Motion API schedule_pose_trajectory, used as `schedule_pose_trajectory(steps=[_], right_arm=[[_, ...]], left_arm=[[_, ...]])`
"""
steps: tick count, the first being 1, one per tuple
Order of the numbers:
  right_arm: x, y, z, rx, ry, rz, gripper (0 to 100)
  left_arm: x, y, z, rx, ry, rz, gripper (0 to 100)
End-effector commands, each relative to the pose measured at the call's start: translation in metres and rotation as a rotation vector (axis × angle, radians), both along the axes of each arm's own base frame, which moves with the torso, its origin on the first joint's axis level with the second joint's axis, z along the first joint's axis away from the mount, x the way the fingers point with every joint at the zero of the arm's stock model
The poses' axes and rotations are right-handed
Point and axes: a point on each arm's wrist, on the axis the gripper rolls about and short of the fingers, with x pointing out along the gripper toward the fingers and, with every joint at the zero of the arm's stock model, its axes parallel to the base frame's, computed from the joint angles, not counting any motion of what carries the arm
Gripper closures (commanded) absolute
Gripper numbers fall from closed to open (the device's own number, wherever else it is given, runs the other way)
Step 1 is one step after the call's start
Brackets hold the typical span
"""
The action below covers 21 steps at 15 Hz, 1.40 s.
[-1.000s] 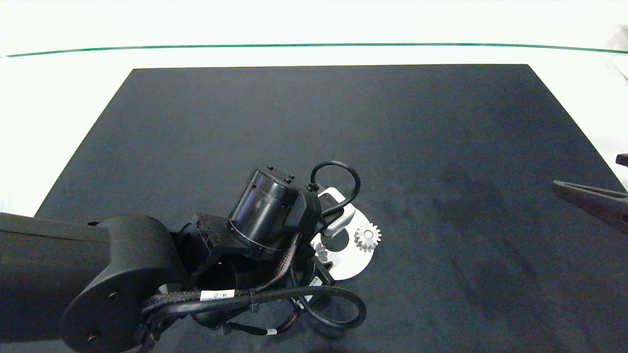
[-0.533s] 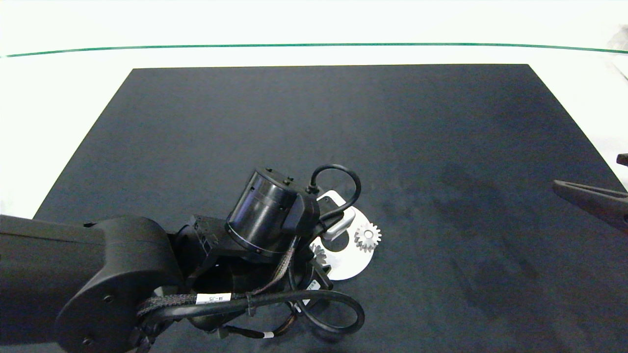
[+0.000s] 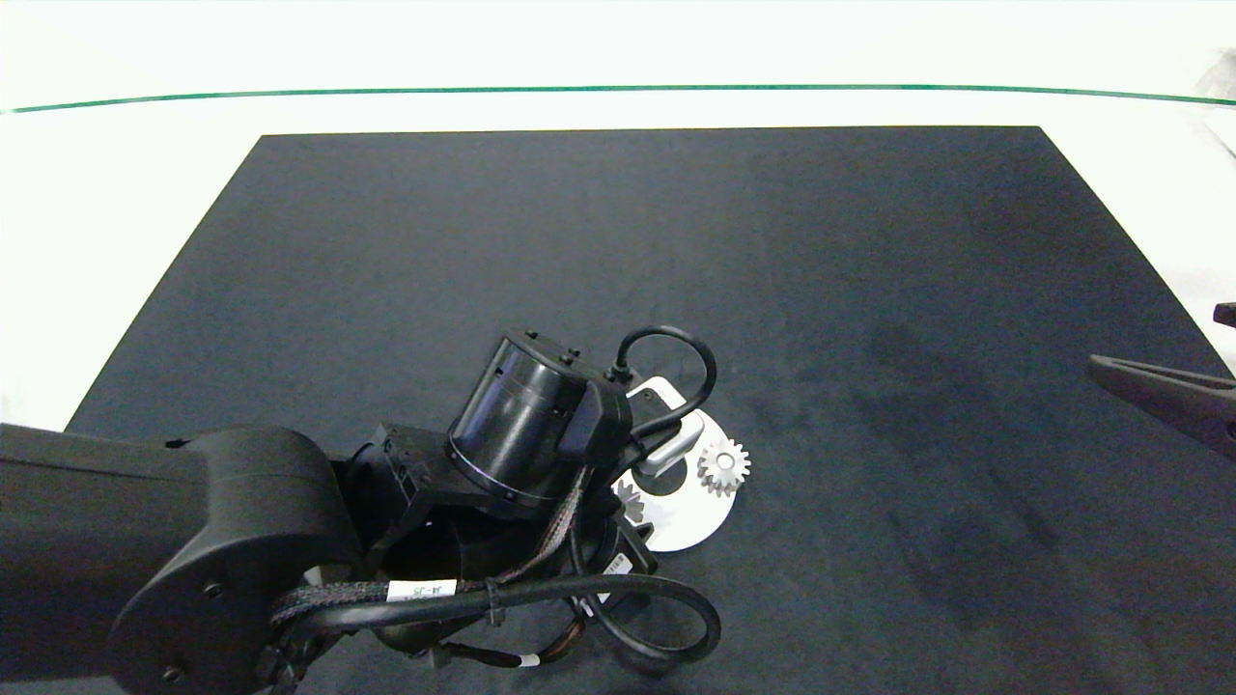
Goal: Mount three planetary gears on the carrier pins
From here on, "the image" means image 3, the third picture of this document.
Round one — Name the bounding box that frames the round white pinned plate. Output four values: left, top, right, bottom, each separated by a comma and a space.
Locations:
612, 407, 741, 554

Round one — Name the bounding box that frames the dark mat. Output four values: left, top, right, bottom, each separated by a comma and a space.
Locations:
0, 125, 1236, 695

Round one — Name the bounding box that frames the thick black cable loop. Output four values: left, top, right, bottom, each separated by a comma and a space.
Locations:
275, 541, 723, 668

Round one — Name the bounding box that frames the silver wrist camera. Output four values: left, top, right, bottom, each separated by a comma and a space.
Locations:
626, 377, 707, 480

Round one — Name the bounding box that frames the thin brown cable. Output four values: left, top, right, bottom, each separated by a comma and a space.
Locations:
435, 618, 591, 671

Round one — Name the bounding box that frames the thick black camera cable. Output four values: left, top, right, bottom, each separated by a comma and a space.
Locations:
605, 324, 719, 456

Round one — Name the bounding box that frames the braided cable with white tag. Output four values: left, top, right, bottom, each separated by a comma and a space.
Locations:
270, 465, 592, 629

